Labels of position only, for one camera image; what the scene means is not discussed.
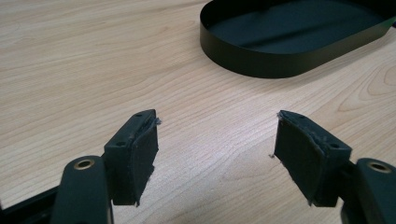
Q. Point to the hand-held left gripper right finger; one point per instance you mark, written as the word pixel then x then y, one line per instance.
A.
pixel 305 158

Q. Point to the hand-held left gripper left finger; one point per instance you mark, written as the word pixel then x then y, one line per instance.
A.
pixel 137 161

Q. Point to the black oval tray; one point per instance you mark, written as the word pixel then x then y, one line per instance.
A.
pixel 280 40

